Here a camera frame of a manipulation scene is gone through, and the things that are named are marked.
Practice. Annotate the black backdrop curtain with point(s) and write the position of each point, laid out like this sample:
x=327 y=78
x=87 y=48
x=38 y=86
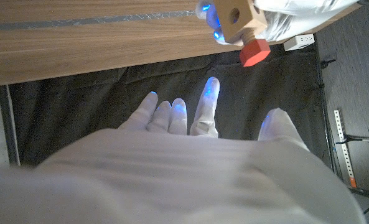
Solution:
x=94 y=109

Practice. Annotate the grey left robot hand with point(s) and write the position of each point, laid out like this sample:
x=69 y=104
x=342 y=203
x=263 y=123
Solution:
x=290 y=18

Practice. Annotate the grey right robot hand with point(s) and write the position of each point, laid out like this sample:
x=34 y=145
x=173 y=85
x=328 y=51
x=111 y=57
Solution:
x=171 y=180

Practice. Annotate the white power outlet box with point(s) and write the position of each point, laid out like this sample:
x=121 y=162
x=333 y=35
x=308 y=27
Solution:
x=299 y=42

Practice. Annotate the red-headed wooden screw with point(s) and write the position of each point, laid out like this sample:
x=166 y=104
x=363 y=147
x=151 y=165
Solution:
x=254 y=53

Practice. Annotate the white perforated metal strip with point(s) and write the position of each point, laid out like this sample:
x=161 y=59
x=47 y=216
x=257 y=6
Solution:
x=344 y=149

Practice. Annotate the small wooden block with holes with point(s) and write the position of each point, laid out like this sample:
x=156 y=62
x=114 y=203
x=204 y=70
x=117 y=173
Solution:
x=238 y=18

